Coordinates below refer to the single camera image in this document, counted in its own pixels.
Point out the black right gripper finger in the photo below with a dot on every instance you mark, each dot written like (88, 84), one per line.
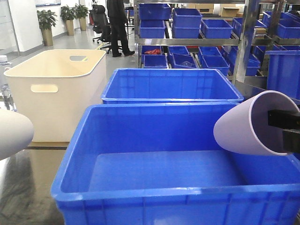
(284, 119)
(291, 140)

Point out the lavender plastic cup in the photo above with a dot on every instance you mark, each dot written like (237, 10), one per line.
(245, 129)

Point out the beige plastic cup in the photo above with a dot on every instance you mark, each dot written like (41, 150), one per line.
(16, 133)

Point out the far blue plastic bin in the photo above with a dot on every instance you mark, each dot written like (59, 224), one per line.
(140, 85)

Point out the blue plastic bin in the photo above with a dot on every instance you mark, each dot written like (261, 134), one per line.
(159, 164)
(140, 85)

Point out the near blue plastic bin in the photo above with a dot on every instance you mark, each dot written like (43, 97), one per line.
(159, 164)

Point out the cream plastic storage bin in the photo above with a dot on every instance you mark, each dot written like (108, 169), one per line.
(54, 87)

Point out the metal shelving rack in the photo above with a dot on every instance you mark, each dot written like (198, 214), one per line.
(244, 42)

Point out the person in black clothes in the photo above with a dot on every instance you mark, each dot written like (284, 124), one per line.
(118, 19)

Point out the black office chair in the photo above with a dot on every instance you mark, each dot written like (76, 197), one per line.
(101, 24)

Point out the potted plant gold pot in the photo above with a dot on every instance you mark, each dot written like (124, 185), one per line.
(46, 20)

